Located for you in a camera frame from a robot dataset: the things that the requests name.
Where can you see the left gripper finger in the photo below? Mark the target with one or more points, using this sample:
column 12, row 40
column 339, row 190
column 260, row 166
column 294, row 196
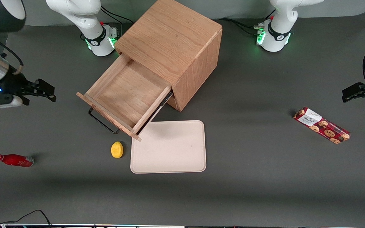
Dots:
column 353, row 90
column 353, row 97

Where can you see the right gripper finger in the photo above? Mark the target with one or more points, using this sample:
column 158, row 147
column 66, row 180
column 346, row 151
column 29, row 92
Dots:
column 45, row 87
column 52, row 97

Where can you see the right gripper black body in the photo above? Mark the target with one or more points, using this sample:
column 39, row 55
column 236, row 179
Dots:
column 11, row 84

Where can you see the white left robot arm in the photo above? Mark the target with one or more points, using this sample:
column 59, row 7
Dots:
column 280, row 28

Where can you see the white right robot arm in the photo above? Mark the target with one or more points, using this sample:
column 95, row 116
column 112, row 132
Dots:
column 87, row 19

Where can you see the wooden drawer cabinet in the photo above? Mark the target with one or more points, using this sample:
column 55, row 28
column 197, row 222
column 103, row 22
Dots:
column 169, row 38

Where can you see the red cookie box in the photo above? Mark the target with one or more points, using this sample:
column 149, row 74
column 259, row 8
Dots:
column 322, row 125

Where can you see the red bottle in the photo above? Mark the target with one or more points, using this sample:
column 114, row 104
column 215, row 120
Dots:
column 14, row 160

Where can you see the yellow lemon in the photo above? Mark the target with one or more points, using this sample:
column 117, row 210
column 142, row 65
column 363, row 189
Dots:
column 117, row 150

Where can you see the beige rectangular tray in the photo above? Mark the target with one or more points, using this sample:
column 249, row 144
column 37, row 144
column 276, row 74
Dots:
column 169, row 148

